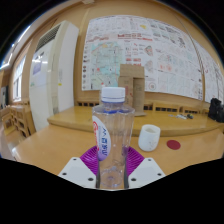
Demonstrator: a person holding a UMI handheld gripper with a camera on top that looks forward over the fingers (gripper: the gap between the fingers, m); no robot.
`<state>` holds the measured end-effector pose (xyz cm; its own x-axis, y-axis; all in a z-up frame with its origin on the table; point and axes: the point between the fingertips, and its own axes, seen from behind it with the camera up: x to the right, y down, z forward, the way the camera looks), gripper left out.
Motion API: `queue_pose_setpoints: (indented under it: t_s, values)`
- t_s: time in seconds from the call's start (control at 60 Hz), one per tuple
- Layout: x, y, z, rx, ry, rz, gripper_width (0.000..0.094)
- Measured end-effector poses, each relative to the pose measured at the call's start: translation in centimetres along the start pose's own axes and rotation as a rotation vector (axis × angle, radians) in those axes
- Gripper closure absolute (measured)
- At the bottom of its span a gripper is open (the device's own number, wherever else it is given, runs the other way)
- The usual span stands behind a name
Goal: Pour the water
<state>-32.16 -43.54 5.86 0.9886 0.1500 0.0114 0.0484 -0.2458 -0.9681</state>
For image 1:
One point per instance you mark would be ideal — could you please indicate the large printed wall poster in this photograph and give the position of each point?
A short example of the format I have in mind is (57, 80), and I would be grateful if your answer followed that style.
(160, 50)

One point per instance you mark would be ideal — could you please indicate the group of wooden chairs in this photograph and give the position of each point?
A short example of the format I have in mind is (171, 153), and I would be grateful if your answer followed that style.
(18, 120)

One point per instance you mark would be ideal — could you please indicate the bright window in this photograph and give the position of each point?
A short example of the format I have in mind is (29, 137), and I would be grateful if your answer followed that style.
(18, 80)

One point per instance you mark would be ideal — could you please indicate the printed side wall poster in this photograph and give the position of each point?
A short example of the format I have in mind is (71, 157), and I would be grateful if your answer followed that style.
(213, 76)

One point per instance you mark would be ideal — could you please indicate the white mug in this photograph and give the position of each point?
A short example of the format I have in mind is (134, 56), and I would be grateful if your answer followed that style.
(149, 140)

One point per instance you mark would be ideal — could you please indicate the black bag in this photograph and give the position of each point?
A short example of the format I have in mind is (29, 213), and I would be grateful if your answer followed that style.
(216, 110)

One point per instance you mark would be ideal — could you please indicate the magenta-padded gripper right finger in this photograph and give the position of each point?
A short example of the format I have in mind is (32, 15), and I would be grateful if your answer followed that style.
(146, 171)

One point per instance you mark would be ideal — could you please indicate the flat round red coaster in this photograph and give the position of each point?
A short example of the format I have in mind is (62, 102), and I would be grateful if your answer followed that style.
(173, 144)

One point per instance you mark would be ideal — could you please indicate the small white flat device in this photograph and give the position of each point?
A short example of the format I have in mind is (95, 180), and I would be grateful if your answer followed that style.
(181, 116)

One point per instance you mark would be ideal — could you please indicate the clear plastic water bottle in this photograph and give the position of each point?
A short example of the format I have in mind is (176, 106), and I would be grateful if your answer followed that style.
(113, 133)

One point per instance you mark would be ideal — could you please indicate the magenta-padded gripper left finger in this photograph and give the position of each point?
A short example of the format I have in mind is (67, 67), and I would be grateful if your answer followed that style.
(76, 170)

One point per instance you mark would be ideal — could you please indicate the brown cardboard box stand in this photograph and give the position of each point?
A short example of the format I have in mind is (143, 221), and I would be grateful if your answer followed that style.
(135, 80)

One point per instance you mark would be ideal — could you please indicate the small dark object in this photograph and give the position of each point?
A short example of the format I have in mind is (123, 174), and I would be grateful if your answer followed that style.
(190, 116)

